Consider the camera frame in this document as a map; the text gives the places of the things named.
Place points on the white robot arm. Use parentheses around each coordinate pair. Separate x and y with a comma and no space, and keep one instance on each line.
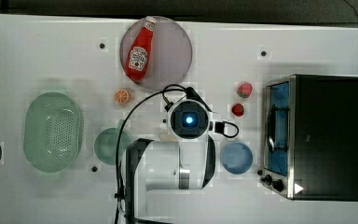
(187,162)

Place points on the black toaster oven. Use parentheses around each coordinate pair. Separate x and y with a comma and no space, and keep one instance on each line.
(310,138)

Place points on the grey round plate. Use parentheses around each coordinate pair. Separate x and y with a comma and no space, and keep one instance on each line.
(171,53)

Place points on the dark red strawberry toy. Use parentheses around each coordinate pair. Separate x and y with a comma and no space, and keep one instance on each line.
(238,110)

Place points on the orange slice toy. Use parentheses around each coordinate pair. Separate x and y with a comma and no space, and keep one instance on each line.
(122,96)

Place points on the red ketchup bottle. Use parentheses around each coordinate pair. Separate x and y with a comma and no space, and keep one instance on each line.
(140,51)

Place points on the light red strawberry toy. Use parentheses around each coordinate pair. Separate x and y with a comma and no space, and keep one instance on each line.
(244,90)

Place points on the blue round bowl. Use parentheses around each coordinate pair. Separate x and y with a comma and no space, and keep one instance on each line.
(236,158)

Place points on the green round bowl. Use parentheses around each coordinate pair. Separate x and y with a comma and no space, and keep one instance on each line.
(105,145)

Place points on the green oval colander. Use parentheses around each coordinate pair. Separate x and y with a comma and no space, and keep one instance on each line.
(53,132)

